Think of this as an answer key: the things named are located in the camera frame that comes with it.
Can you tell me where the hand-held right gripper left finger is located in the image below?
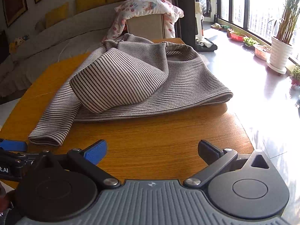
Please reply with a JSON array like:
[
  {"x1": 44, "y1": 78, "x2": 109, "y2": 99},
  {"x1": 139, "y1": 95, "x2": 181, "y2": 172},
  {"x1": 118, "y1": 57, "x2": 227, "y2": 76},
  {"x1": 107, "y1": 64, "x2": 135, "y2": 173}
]
[{"x1": 31, "y1": 140, "x2": 121, "y2": 189}]

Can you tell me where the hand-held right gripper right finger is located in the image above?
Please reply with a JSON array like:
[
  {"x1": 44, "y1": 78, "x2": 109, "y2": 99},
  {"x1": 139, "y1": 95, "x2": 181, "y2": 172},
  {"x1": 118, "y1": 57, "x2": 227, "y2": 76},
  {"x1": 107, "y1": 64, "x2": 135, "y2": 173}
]
[{"x1": 183, "y1": 140, "x2": 278, "y2": 188}]

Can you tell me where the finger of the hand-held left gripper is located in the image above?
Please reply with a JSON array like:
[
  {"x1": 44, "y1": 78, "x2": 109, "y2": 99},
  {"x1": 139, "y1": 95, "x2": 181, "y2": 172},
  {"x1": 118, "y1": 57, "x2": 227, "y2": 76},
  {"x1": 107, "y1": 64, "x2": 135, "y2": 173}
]
[
  {"x1": 0, "y1": 148, "x2": 50, "y2": 167},
  {"x1": 0, "y1": 139, "x2": 29, "y2": 152}
]

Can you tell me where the grey striped sweater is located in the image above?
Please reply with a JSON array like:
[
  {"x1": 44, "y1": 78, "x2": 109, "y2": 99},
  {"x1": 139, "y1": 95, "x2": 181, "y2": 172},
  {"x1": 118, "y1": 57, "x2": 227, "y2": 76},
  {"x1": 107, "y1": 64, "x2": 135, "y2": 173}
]
[{"x1": 28, "y1": 33, "x2": 234, "y2": 147}]

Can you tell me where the person's left forearm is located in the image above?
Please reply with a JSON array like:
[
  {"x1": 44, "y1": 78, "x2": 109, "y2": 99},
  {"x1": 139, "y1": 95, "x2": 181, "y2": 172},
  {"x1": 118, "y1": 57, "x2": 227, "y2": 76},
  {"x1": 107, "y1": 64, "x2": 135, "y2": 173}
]
[{"x1": 0, "y1": 181, "x2": 16, "y2": 225}]

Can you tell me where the dark cabinet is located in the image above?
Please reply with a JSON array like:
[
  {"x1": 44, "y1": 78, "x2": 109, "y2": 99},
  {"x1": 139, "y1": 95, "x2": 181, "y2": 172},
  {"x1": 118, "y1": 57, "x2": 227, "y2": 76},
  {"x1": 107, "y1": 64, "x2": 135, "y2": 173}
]
[{"x1": 0, "y1": 30, "x2": 10, "y2": 63}]

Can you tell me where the yellow plush toy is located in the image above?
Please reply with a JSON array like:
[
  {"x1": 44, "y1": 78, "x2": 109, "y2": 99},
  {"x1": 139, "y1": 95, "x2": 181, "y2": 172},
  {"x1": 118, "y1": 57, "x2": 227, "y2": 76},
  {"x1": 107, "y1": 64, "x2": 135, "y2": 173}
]
[{"x1": 9, "y1": 37, "x2": 24, "y2": 52}]

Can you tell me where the pink trough planter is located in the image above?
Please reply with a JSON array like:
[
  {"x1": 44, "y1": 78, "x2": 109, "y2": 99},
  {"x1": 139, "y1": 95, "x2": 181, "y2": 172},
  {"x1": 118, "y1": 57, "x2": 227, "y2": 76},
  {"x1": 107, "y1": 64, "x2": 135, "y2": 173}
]
[{"x1": 254, "y1": 44, "x2": 272, "y2": 61}]

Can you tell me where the small plant in red pot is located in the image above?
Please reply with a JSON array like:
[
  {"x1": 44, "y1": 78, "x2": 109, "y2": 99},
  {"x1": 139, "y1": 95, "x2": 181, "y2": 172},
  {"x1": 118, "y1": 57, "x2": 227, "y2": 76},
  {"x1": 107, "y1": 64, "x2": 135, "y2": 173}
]
[{"x1": 289, "y1": 64, "x2": 300, "y2": 87}]

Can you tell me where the grey covered sofa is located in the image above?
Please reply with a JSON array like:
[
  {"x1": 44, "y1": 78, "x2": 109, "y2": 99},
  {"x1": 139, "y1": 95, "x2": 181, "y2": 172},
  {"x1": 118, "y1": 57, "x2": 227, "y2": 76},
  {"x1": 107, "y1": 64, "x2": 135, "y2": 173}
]
[{"x1": 0, "y1": 3, "x2": 166, "y2": 99}]

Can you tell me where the green plant in black pot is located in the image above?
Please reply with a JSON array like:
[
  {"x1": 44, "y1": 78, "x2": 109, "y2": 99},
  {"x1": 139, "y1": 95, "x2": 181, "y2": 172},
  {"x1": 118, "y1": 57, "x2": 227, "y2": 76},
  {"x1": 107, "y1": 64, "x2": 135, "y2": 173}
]
[{"x1": 243, "y1": 37, "x2": 260, "y2": 50}]

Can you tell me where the red basin planter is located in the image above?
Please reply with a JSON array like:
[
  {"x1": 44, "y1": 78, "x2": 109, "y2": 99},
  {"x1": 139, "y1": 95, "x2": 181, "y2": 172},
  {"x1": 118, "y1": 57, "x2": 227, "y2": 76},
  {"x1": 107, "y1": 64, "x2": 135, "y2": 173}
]
[{"x1": 230, "y1": 31, "x2": 247, "y2": 42}]

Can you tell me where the white upright vacuum cleaner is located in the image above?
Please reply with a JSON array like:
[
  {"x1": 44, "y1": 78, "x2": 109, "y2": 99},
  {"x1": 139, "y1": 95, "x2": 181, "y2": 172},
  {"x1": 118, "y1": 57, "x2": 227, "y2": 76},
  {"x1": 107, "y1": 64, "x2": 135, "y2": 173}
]
[{"x1": 195, "y1": 1, "x2": 218, "y2": 52}]

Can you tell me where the white ribbed plant pot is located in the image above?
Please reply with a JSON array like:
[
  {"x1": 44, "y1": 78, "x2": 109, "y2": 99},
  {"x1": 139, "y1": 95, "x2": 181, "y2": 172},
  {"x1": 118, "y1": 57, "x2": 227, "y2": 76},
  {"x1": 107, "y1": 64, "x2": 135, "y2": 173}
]
[{"x1": 266, "y1": 0, "x2": 300, "y2": 74}]

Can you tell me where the yellow cushion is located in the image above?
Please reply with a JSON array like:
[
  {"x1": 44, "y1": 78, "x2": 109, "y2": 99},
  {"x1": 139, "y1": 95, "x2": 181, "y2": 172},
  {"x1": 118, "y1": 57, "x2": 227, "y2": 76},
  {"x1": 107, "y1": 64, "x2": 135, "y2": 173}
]
[
  {"x1": 75, "y1": 0, "x2": 106, "y2": 14},
  {"x1": 45, "y1": 2, "x2": 70, "y2": 29}
]

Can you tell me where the dark brown curtain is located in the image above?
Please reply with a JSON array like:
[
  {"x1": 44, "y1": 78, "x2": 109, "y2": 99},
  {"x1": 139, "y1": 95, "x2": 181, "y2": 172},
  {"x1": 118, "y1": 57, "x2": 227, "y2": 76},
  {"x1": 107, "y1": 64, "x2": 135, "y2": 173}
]
[{"x1": 169, "y1": 0, "x2": 196, "y2": 48}]

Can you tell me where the black framed window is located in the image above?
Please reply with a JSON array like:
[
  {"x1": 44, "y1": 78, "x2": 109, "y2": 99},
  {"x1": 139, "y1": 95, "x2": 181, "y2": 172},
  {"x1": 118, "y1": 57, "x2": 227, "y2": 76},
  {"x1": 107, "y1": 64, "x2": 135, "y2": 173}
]
[{"x1": 219, "y1": 0, "x2": 300, "y2": 62}]

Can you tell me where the floral quilt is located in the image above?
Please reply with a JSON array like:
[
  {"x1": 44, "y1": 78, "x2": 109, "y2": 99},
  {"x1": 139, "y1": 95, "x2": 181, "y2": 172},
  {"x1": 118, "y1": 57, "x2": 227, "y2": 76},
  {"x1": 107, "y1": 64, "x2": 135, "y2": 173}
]
[{"x1": 103, "y1": 0, "x2": 184, "y2": 43}]

